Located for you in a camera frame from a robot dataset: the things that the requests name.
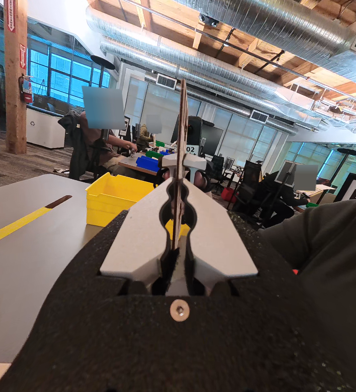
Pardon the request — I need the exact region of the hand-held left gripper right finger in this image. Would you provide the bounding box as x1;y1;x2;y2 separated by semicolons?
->
179;178;259;294

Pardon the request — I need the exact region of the black floor lamp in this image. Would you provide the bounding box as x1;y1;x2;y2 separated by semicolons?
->
337;148;356;196
90;55;116;71

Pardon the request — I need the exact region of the white recycling cabinet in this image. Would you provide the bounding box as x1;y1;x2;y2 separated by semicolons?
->
26;105;66;150

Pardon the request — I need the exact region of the wooden pillar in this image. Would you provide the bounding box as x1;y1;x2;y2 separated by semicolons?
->
4;0;28;154

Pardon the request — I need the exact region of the red fire extinguisher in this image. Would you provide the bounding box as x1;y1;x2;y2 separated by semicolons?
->
18;73;34;104

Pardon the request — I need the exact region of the narrow wooden parts sheet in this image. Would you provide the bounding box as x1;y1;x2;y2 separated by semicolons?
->
172;79;188;250

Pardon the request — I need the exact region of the dark computer monitor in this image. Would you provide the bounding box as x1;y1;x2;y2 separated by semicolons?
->
170;116;224;157

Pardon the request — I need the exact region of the silver air duct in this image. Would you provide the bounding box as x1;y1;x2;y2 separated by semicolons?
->
100;35;299;136
172;0;356;88
85;6;321;108

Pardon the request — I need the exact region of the black office chair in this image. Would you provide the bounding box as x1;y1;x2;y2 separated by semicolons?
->
235;159;262;215

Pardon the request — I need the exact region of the blue plastic bin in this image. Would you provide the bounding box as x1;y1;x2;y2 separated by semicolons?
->
136;156;161;173

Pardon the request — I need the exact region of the yellow tape strip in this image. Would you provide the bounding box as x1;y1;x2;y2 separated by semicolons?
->
0;195;73;251

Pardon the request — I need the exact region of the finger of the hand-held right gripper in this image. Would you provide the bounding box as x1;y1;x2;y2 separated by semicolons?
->
184;153;208;181
162;154;180;179

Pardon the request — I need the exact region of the black jacket on chair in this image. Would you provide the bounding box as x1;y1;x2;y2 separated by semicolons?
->
58;110;88;181

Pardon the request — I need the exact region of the yellow plastic bin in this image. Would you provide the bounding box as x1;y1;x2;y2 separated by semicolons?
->
85;172;191;240

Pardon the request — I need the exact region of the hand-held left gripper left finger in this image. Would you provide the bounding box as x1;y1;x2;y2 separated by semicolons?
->
100;178;179;293

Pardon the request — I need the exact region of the person's right hand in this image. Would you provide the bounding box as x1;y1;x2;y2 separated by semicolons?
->
196;171;212;190

